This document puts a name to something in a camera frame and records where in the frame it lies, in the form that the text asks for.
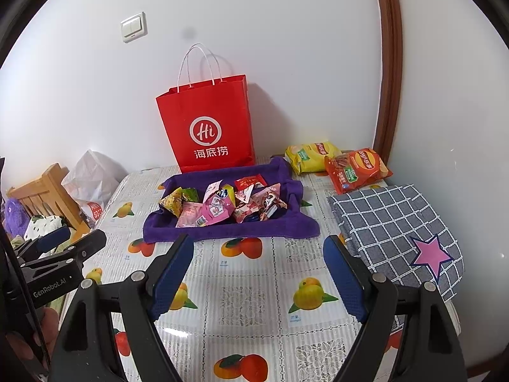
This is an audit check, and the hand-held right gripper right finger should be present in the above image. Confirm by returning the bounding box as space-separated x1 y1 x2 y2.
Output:
323 235 468 382

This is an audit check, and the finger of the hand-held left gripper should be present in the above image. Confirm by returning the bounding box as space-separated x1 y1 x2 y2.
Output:
18 226 71 260
59 229 107 264

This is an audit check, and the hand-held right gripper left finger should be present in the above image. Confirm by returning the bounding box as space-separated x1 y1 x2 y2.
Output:
48 234 195 382

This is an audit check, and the purple towel tray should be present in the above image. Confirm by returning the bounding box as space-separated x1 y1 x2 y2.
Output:
142 157 321 244

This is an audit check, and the yellow triangular snack packet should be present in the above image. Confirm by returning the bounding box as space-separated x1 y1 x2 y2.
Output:
159 187 187 217

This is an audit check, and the bright pink triangular packet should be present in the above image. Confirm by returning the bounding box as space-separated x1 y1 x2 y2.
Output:
201 193 235 227

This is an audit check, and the pink yellow snack packet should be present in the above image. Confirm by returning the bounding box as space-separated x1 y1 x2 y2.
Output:
215 183 236 202

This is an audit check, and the mushroom print snack packet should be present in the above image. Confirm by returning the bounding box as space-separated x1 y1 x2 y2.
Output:
254 183 288 219

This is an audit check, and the red gold print packet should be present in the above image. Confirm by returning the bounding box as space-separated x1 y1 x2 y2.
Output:
234 175 265 192

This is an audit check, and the person's left hand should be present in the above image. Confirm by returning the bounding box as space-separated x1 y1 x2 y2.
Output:
6 307 65 369

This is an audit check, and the white dotted cloth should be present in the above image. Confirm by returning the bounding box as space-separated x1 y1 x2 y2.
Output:
24 215 68 243

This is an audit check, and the white bag red print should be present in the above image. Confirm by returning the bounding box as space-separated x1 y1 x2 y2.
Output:
80 201 106 229

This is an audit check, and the purple plush toy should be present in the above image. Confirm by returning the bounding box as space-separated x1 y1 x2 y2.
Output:
3 198 30 239

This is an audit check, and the wooden chair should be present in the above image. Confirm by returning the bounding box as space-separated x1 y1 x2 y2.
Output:
11 163 90 233

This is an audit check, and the white plastic bag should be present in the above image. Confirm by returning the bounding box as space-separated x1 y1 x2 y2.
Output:
61 150 128 208

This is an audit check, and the grey checked folded blanket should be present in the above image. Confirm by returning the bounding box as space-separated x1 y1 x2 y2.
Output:
328 184 465 301

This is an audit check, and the fruit print tablecloth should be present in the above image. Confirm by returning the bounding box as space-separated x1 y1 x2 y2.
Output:
59 163 462 382

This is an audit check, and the red chips bag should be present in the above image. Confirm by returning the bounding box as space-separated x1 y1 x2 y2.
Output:
324 148 394 195

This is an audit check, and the yellow chips bag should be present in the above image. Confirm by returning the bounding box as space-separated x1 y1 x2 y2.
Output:
285 141 343 174

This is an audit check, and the red paper bag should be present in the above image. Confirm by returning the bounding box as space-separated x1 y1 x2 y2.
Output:
155 43 256 173

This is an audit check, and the brown wooden door frame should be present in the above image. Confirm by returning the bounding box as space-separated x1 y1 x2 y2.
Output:
372 0 403 160

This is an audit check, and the white light switch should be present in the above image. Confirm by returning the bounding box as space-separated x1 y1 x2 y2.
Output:
120 12 148 44

